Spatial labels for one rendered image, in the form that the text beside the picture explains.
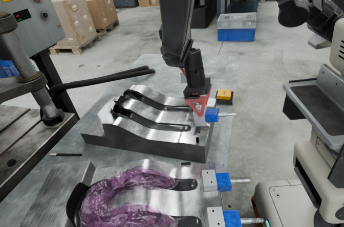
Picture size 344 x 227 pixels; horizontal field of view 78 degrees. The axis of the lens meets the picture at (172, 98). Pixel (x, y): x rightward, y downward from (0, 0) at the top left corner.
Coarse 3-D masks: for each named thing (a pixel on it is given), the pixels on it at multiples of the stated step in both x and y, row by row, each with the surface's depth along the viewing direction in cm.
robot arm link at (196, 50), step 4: (192, 48) 60; (192, 52) 60; (196, 52) 59; (200, 52) 61; (188, 56) 60; (192, 56) 59; (196, 56) 60; (200, 56) 61; (188, 60) 60; (192, 60) 60; (196, 60) 60; (200, 60) 61; (184, 64) 62; (188, 64) 61; (192, 64) 60; (196, 64) 61; (200, 64) 61; (184, 68) 63; (188, 68) 61; (192, 68) 61; (196, 68) 61
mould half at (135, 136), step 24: (168, 96) 94; (96, 120) 91; (120, 120) 77; (168, 120) 81; (192, 120) 79; (96, 144) 87; (120, 144) 81; (144, 144) 77; (168, 144) 73; (192, 144) 69
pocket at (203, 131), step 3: (198, 126) 77; (201, 126) 77; (204, 126) 76; (207, 126) 76; (198, 129) 78; (201, 129) 78; (204, 129) 77; (207, 129) 77; (195, 132) 75; (198, 132) 77; (201, 132) 77; (204, 132) 77; (207, 132) 75; (204, 135) 75; (207, 135) 74
